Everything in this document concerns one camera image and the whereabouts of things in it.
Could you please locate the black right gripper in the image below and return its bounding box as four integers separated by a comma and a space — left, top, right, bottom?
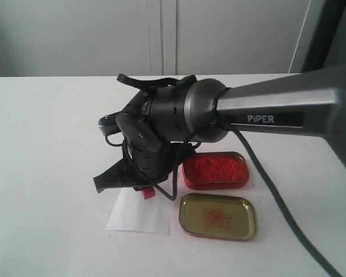
92, 141, 197, 194

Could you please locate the red plastic stamp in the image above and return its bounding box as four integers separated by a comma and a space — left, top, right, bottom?
141, 187, 156, 200

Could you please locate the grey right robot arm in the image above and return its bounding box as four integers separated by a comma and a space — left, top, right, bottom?
93, 65, 346, 192

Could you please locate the red ink pad tin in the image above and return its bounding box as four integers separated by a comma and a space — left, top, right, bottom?
182, 151, 250, 190

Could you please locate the white paper sheet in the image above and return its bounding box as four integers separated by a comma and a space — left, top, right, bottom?
106, 188, 172, 235

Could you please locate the gold metal tin lid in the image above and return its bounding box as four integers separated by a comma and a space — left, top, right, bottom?
179, 193, 257, 241

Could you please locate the white cabinet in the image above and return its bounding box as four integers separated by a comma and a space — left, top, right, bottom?
0, 1, 325, 77

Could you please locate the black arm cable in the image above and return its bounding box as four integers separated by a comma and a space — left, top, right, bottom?
105, 73, 344, 277

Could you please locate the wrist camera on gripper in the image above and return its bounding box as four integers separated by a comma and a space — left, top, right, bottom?
98, 112, 121, 137

